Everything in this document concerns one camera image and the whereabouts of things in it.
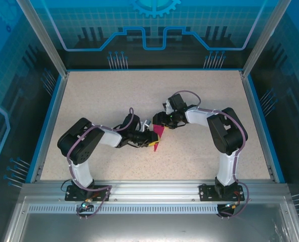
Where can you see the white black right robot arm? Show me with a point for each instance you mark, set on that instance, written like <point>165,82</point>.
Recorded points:
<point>227,166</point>

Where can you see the aluminium frame post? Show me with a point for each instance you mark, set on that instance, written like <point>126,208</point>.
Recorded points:
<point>46,43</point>
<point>262,37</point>

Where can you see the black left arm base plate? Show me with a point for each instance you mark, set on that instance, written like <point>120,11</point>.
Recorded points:
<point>72,195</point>

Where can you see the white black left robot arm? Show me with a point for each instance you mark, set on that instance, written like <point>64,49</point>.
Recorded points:
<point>82,174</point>

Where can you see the steel tray panel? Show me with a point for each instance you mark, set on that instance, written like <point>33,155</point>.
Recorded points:
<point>149,229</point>

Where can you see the aluminium side rail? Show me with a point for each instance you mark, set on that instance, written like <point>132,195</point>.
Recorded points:
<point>256,118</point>
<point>51,123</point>

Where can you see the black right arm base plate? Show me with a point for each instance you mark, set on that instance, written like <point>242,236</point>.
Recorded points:
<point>206,194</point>

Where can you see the pink paper sheet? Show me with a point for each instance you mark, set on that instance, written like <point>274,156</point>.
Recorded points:
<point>158,129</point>

